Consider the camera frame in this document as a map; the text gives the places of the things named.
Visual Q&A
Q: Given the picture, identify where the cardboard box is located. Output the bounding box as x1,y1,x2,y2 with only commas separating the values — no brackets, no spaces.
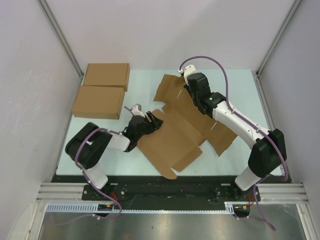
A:
71,85,125,120
137,74,237,180
83,63,131,92

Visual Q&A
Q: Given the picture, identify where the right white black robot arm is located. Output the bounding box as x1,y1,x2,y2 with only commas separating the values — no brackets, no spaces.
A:
183,70,287,201

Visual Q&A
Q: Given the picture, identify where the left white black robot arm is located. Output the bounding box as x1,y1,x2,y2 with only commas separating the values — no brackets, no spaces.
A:
65,104,164,200

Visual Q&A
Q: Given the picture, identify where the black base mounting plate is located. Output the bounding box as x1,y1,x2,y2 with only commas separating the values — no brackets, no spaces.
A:
52,175,290,203

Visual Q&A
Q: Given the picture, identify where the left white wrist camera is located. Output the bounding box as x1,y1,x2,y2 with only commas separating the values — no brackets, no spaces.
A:
129,103,145,118

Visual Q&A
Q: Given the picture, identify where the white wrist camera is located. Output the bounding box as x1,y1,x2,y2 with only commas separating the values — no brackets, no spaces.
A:
129,103,145,118
178,64,197,85

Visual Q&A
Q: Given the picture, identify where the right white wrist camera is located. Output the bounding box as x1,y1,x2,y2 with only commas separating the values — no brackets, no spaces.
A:
178,64,197,85

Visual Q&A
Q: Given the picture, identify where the aluminium front rail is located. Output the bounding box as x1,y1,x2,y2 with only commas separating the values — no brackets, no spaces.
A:
36,183,309,204

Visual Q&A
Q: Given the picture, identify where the white slotted cable duct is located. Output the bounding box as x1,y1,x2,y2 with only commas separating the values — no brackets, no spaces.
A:
46,202,250,214

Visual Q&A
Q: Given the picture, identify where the right aluminium frame post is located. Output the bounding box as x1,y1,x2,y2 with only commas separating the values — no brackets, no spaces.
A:
255,0,304,78

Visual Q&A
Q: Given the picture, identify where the aluminium frame post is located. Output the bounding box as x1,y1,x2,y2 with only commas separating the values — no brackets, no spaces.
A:
37,0,84,79
255,0,304,78

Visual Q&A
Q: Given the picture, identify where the left aluminium frame post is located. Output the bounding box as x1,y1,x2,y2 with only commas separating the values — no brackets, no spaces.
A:
37,0,84,79

